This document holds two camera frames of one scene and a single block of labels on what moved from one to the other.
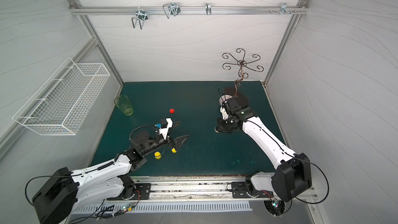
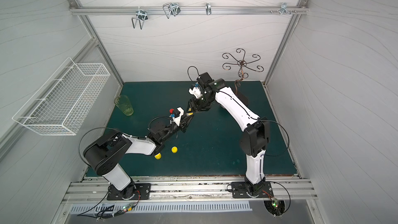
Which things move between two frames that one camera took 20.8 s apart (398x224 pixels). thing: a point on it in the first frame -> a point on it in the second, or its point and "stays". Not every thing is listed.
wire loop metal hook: (173, 8) stays
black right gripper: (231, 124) -> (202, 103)
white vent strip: (119, 207) stays
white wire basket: (61, 105) stays
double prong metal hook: (141, 15) stays
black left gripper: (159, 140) -> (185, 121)
